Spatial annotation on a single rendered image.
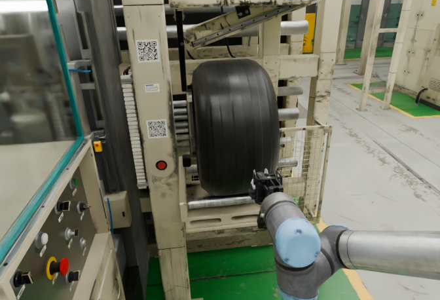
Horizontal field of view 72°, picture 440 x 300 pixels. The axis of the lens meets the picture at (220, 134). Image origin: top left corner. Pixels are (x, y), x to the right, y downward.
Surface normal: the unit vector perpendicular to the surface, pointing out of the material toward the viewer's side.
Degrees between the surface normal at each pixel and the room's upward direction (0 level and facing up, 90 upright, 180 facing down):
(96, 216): 90
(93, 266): 0
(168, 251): 90
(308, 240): 78
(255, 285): 0
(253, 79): 32
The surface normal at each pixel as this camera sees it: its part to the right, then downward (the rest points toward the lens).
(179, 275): 0.14, 0.40
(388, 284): -0.03, -0.91
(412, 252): -0.89, -0.23
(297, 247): 0.11, 0.20
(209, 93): -0.20, -0.38
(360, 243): -0.82, -0.50
